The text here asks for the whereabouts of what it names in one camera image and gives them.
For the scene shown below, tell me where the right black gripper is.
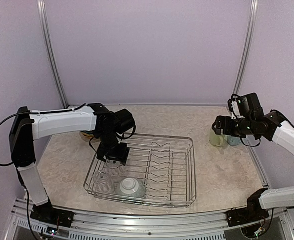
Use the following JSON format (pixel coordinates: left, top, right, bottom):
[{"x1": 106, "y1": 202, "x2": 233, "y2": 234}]
[{"x1": 212, "y1": 115, "x2": 254, "y2": 138}]

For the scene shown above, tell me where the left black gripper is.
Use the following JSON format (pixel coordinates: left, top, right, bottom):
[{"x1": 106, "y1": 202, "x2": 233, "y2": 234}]
[{"x1": 97, "y1": 130, "x2": 130, "y2": 166}]

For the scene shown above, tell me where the green ceramic mug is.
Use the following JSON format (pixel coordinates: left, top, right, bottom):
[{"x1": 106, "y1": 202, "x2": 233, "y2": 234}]
[{"x1": 209, "y1": 129, "x2": 225, "y2": 147}]

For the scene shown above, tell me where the clear glass cup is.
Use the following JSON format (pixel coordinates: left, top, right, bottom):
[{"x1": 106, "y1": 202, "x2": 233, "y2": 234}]
[
  {"x1": 105, "y1": 160, "x2": 126, "y2": 178},
  {"x1": 92, "y1": 170, "x2": 115, "y2": 194}
]

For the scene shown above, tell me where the light blue ceramic mug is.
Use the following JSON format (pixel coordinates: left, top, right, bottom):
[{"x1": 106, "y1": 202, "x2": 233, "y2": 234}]
[{"x1": 227, "y1": 135, "x2": 241, "y2": 147}]

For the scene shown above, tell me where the clear glass cup front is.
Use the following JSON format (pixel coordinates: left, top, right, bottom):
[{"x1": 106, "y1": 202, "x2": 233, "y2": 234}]
[{"x1": 92, "y1": 170, "x2": 115, "y2": 194}]

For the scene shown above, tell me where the blue polka dot plate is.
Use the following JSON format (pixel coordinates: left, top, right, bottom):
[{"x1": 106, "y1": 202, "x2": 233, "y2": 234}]
[{"x1": 80, "y1": 131, "x2": 93, "y2": 136}]

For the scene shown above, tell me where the grey ceramic bowl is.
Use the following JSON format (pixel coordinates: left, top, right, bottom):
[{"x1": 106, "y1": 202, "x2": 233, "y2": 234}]
[{"x1": 115, "y1": 177, "x2": 145, "y2": 199}]

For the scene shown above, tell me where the yellow polka dot plate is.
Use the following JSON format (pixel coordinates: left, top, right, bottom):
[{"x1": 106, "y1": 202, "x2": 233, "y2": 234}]
[{"x1": 79, "y1": 132, "x2": 95, "y2": 141}]

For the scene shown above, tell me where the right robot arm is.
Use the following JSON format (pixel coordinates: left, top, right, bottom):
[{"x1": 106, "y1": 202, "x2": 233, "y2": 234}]
[{"x1": 212, "y1": 93, "x2": 294, "y2": 222}]

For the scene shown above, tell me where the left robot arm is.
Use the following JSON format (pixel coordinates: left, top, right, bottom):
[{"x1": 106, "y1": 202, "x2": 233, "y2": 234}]
[{"x1": 0, "y1": 103, "x2": 136, "y2": 223}]

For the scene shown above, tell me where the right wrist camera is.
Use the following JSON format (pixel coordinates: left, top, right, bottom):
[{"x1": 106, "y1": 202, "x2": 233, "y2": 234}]
[{"x1": 227, "y1": 94, "x2": 240, "y2": 120}]

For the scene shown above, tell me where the metal wire dish rack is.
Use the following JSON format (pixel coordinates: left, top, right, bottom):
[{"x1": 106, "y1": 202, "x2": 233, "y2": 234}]
[{"x1": 83, "y1": 133, "x2": 196, "y2": 208}]

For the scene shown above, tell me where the aluminium front frame rail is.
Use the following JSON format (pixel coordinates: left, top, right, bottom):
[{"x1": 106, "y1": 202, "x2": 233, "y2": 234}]
[{"x1": 0, "y1": 199, "x2": 294, "y2": 240}]

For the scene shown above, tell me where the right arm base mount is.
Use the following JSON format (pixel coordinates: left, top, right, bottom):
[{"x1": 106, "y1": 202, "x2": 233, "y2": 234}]
[{"x1": 226, "y1": 206, "x2": 269, "y2": 227}]

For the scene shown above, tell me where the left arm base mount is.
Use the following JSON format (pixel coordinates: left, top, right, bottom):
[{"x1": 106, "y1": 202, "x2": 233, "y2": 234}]
[{"x1": 30, "y1": 206, "x2": 74, "y2": 228}]

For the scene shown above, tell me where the right aluminium corner post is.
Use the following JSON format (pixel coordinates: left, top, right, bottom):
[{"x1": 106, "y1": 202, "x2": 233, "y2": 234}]
[{"x1": 231, "y1": 0, "x2": 259, "y2": 98}]

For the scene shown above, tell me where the aluminium corner post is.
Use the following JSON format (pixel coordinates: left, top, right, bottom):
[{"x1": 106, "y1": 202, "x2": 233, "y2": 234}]
[
  {"x1": 37, "y1": 0, "x2": 68, "y2": 109},
  {"x1": 231, "y1": 0, "x2": 259, "y2": 98}
]

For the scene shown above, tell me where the left aluminium corner post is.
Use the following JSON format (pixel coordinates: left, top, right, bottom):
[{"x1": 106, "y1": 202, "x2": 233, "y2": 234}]
[{"x1": 37, "y1": 0, "x2": 68, "y2": 109}]

